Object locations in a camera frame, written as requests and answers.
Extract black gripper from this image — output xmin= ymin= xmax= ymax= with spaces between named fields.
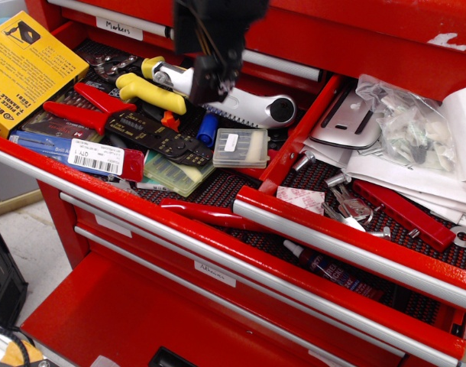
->
xmin=173 ymin=0 xmax=269 ymax=104

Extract red left open drawer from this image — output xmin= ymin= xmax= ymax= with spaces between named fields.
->
xmin=0 ymin=21 xmax=466 ymax=367

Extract red open drawer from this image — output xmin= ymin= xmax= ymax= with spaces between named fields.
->
xmin=233 ymin=74 xmax=466 ymax=310
xmin=0 ymin=21 xmax=466 ymax=367

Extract yellow tap wrench box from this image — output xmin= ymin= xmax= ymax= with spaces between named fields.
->
xmin=0 ymin=11 xmax=89 ymax=138

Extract red right open drawer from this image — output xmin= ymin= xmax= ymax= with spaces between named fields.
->
xmin=233 ymin=74 xmax=466 ymax=310

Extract blue marker pen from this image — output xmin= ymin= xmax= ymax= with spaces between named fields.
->
xmin=196 ymin=112 xmax=219 ymax=148

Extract clear drill bit case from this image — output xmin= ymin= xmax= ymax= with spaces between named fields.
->
xmin=212 ymin=128 xmax=270 ymax=169

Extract green drill bit case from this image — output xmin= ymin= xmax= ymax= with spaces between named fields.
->
xmin=136 ymin=151 xmax=215 ymax=197

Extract silver bolt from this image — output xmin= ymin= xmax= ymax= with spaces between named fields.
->
xmin=325 ymin=172 xmax=352 ymax=188
xmin=292 ymin=150 xmax=316 ymax=172

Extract blue red drill bit package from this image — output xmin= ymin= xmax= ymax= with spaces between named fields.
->
xmin=9 ymin=131 xmax=144 ymax=182

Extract white red adhesive pad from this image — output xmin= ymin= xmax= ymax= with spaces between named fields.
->
xmin=276 ymin=186 xmax=325 ymax=215

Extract red tool chest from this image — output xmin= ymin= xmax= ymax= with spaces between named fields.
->
xmin=12 ymin=1 xmax=466 ymax=365

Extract milwaukee bit package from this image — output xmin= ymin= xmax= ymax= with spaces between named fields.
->
xmin=21 ymin=111 xmax=102 ymax=142

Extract silver key bunch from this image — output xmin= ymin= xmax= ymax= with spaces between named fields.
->
xmin=322 ymin=184 xmax=374 ymax=232

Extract threadlocker bottle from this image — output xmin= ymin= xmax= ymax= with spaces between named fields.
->
xmin=283 ymin=239 xmax=383 ymax=300

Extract clear plastic parts bag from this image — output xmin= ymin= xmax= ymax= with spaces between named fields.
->
xmin=355 ymin=74 xmax=457 ymax=172

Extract white paper stack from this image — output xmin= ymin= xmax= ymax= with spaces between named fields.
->
xmin=304 ymin=87 xmax=466 ymax=226

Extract red plastic bar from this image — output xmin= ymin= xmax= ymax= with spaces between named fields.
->
xmin=352 ymin=180 xmax=455 ymax=252

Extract black bin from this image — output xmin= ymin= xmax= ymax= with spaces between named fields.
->
xmin=0 ymin=233 xmax=28 ymax=328

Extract silver washer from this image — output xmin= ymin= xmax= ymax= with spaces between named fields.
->
xmin=451 ymin=226 xmax=466 ymax=248

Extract yellow handled pliers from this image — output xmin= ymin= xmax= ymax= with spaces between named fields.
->
xmin=77 ymin=51 xmax=186 ymax=115

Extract red handled wire stripper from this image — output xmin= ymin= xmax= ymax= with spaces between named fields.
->
xmin=43 ymin=83 xmax=213 ymax=167

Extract silver metal bracket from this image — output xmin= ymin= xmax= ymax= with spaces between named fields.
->
xmin=309 ymin=83 xmax=381 ymax=149

